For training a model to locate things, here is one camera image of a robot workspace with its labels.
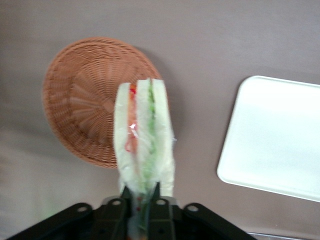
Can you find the round brown wicker basket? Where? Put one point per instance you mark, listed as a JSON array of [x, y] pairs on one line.
[[82, 105]]

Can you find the triangular sandwich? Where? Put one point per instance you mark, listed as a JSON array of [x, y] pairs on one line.
[[143, 130]]

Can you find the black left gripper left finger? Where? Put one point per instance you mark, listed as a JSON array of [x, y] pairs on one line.
[[112, 220]]

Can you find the cream rectangular tray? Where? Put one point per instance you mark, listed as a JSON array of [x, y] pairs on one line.
[[272, 137]]

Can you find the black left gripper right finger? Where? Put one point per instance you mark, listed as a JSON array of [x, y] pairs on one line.
[[162, 220]]

